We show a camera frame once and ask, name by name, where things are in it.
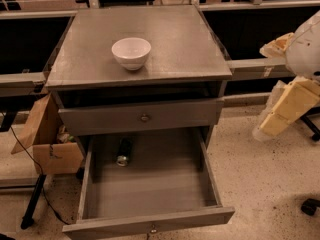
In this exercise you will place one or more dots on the grey open middle drawer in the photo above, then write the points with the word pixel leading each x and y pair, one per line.
pixel 167 185

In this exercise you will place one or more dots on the grey rail right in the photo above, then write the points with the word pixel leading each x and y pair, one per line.
pixel 263 68

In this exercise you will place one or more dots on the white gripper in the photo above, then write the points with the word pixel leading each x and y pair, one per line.
pixel 305 52

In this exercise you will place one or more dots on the grey rail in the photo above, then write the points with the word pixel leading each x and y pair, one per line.
pixel 263 68
pixel 21 84

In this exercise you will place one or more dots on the white ceramic bowl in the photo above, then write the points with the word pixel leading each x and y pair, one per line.
pixel 131 53

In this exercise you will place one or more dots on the black chair caster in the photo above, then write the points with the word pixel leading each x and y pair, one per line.
pixel 310 206

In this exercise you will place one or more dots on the black stand leg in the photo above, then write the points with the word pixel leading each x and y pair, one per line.
pixel 27 219

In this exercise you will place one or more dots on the grey top drawer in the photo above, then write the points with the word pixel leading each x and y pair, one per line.
pixel 124 118

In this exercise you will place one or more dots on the grey drawer cabinet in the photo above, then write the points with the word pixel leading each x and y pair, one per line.
pixel 185 62

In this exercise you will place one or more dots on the brown cardboard box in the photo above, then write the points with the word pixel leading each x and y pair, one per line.
pixel 41 133

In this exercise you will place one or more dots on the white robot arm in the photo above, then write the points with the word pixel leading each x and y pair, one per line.
pixel 302 56

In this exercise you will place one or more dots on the green soda can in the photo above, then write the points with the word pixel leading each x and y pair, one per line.
pixel 124 152

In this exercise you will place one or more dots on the grey rail left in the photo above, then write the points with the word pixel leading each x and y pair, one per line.
pixel 21 84

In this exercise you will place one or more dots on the black chair base leg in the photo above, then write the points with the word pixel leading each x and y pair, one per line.
pixel 305 118

